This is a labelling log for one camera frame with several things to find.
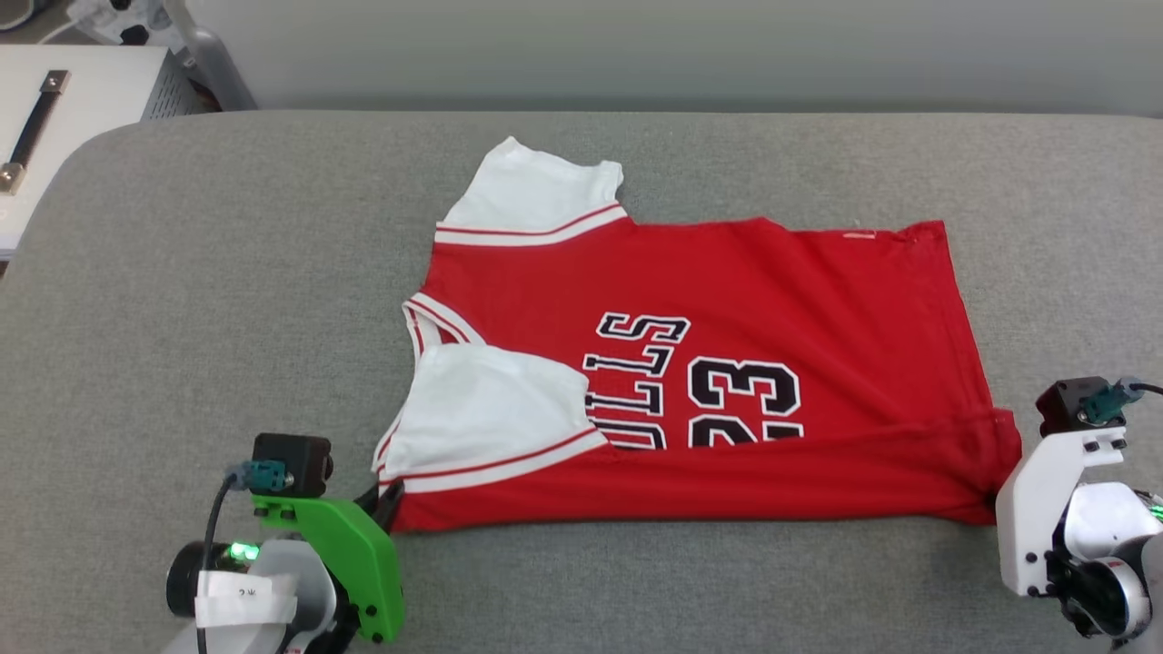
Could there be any red white basketball jersey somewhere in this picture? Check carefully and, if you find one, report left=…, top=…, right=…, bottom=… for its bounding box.
left=371, top=136, right=1024, bottom=535

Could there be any white equipment box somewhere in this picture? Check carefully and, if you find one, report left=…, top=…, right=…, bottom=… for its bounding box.
left=0, top=44, right=206, bottom=261

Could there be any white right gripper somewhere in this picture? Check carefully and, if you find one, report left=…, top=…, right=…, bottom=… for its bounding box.
left=994, top=426, right=1128, bottom=599

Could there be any black camera cable teal plug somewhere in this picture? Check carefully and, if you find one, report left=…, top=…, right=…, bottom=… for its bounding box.
left=1079, top=378, right=1163, bottom=428
left=194, top=460, right=293, bottom=654

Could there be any black right camera cable teal plug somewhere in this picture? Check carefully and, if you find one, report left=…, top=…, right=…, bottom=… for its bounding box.
left=1079, top=378, right=1163, bottom=428

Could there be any black strap handle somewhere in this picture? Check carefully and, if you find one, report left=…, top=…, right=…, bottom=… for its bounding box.
left=0, top=70, right=72, bottom=195

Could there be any grey partition frame post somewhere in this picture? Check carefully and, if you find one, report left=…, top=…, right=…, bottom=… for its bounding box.
left=164, top=0, right=259, bottom=113

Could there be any black left camera cable teal plug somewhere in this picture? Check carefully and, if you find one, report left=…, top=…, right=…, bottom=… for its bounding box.
left=194, top=460, right=293, bottom=654

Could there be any white power strip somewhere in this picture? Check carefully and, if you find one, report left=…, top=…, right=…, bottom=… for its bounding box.
left=65, top=0, right=179, bottom=46

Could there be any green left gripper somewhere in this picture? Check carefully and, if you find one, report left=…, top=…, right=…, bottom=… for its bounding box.
left=252, top=481, right=406, bottom=644

